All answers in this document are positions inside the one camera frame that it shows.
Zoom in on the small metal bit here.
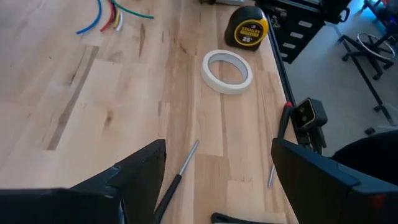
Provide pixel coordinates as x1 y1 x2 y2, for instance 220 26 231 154
267 164 276 189

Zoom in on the black clamp with red tip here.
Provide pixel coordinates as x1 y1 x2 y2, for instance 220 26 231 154
277 101 295 140

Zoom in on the yellow cable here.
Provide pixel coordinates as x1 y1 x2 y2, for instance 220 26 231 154
112 9 121 29

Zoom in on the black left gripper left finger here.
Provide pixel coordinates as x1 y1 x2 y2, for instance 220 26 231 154
0 139 167 224

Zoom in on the blue cable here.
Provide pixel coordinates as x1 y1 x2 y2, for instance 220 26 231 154
76 0 103 35

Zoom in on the black red handled screwdriver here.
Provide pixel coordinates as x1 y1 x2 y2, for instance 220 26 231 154
152 139 200 224

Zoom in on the red cable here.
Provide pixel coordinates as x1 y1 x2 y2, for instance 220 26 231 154
99 0 117 33

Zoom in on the black stand leg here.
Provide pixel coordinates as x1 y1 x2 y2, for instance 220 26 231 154
334 23 397 127

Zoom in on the dark chair seat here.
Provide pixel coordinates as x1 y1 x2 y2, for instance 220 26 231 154
331 130 398 180

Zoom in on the black drawer cabinet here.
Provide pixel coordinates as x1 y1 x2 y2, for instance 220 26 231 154
254 0 352 65

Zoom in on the black yellow tape measure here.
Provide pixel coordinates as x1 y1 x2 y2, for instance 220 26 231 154
224 6 270 52

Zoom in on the black office chair base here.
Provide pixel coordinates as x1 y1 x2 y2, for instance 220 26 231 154
338 30 397 81

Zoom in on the white cable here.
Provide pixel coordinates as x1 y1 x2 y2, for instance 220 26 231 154
115 12 124 33

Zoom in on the green cable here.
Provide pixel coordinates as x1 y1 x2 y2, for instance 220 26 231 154
110 0 155 20

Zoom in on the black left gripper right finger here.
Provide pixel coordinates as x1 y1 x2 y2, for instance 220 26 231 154
271 138 398 224

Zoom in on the white masking tape roll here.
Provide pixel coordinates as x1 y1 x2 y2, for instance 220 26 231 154
200 49 254 95

